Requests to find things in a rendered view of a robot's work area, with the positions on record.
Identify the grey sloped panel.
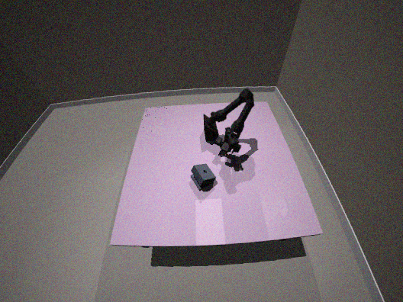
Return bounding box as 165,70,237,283
191,164,216,190

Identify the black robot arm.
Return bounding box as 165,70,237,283
206,88,254,153

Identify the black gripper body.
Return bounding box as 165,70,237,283
214,137,241,153

